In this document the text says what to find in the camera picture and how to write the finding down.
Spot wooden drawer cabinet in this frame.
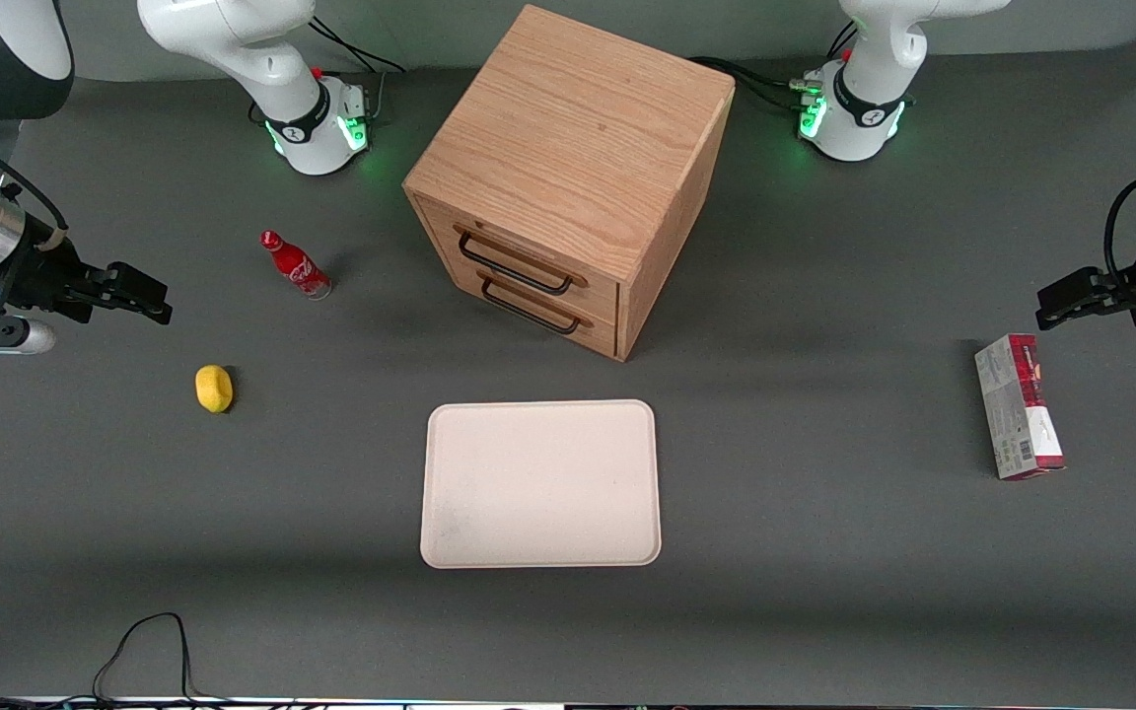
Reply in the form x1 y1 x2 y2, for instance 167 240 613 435
401 3 737 364

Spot black metal drawer handle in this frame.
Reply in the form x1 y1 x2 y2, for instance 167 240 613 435
479 276 583 336
457 229 575 297

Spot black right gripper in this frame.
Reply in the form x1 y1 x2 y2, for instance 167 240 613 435
0 241 174 326

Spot yellow lemon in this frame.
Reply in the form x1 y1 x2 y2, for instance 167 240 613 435
194 364 235 415

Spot beige plastic tray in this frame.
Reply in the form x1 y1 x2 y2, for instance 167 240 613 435
419 398 664 571

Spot red coke bottle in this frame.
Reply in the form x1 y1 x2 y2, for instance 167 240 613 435
259 229 334 302

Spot wooden drawer front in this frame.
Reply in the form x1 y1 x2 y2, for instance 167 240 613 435
416 195 622 317
434 256 619 359

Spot black right arm base cables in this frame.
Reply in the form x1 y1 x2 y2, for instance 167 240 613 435
308 16 408 78

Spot grey and red carton box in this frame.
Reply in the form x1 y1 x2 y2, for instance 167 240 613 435
973 332 1068 482

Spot thin black looped cable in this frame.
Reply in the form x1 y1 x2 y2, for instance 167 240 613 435
92 611 200 707

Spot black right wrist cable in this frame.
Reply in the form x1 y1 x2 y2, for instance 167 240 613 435
0 116 70 243

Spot black arm base cables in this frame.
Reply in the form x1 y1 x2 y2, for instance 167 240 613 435
690 20 861 111
308 16 408 78

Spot black left arm base cables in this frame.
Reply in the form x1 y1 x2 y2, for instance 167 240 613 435
690 20 861 111

